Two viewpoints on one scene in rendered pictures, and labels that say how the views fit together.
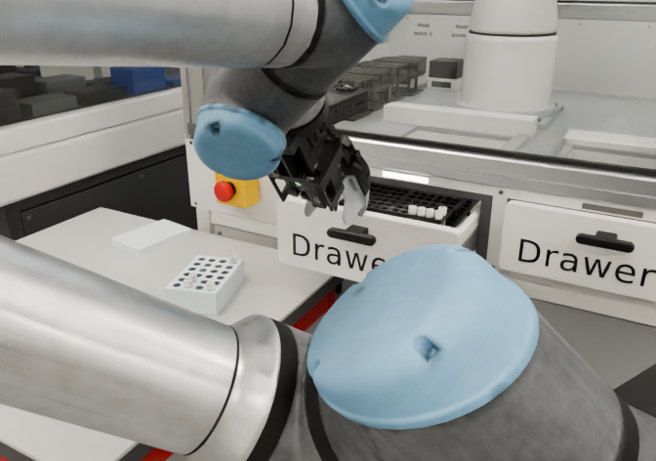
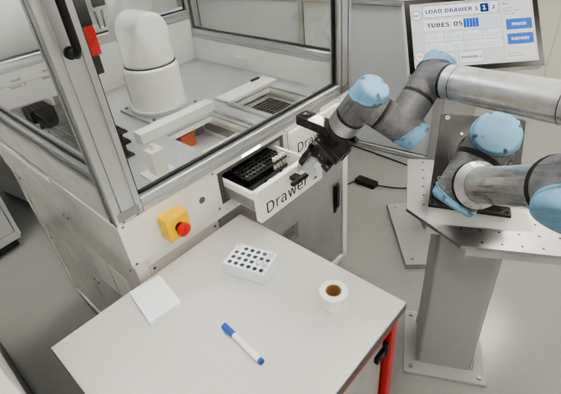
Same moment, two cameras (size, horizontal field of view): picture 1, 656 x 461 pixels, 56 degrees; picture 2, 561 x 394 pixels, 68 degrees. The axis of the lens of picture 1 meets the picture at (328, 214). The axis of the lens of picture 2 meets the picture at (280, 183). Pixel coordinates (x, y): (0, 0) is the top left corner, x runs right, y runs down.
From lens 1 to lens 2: 116 cm
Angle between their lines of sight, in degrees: 65
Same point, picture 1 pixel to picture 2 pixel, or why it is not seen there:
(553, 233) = (305, 133)
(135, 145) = not seen: outside the picture
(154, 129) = not seen: outside the picture
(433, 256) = (491, 117)
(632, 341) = not seen: hidden behind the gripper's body
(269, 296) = (265, 243)
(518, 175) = (287, 119)
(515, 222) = (295, 138)
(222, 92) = (416, 119)
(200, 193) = (139, 255)
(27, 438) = (376, 330)
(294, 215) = (265, 194)
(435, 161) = (260, 134)
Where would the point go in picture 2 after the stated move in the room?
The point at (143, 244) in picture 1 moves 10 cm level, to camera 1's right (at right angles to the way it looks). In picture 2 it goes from (174, 300) to (189, 270)
